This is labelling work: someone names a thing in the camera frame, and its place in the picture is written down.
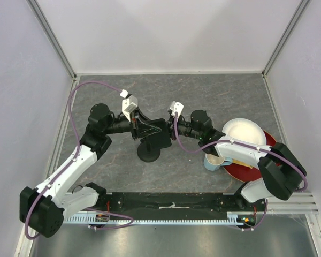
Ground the white paper plate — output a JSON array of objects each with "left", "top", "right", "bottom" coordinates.
[{"left": 222, "top": 118, "right": 266, "bottom": 145}]

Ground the slotted cable duct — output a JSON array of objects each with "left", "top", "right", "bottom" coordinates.
[{"left": 63, "top": 211, "right": 256, "bottom": 226}]

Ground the black smartphone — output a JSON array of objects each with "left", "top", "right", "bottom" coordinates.
[{"left": 145, "top": 118, "right": 172, "bottom": 149}]

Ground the light blue mug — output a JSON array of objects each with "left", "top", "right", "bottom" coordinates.
[{"left": 203, "top": 154, "right": 233, "bottom": 171}]

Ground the left aluminium frame post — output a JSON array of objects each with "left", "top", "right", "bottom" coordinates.
[{"left": 26, "top": 0, "right": 77, "bottom": 80}]

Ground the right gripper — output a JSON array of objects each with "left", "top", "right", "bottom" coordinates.
[{"left": 161, "top": 115, "right": 202, "bottom": 141}]

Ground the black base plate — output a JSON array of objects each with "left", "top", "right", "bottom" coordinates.
[{"left": 94, "top": 192, "right": 265, "bottom": 219}]

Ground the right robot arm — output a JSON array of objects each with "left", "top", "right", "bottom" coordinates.
[{"left": 170, "top": 110, "right": 308, "bottom": 211}]

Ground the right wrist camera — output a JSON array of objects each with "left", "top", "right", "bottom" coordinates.
[{"left": 168, "top": 101, "right": 184, "bottom": 117}]

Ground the red round tray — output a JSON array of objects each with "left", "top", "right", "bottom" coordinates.
[{"left": 223, "top": 130, "right": 278, "bottom": 183}]

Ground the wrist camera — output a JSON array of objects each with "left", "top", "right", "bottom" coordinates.
[
  {"left": 120, "top": 89, "right": 138, "bottom": 122},
  {"left": 168, "top": 101, "right": 184, "bottom": 117}
]

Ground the right aluminium frame post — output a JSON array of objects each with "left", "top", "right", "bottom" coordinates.
[{"left": 262, "top": 0, "right": 311, "bottom": 79}]

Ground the aluminium frame post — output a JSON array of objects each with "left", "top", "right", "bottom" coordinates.
[
  {"left": 262, "top": 0, "right": 311, "bottom": 79},
  {"left": 26, "top": 0, "right": 77, "bottom": 80}
]

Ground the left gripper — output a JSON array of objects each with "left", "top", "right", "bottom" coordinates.
[{"left": 104, "top": 107, "right": 162, "bottom": 140}]

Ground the yellow sponge cloth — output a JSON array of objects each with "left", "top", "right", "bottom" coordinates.
[{"left": 233, "top": 159, "right": 253, "bottom": 169}]

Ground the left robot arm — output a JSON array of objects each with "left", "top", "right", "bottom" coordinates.
[{"left": 19, "top": 100, "right": 169, "bottom": 240}]

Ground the black phone stand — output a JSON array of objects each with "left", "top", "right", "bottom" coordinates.
[{"left": 137, "top": 139, "right": 161, "bottom": 163}]

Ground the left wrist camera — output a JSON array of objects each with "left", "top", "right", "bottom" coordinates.
[{"left": 120, "top": 89, "right": 138, "bottom": 122}]

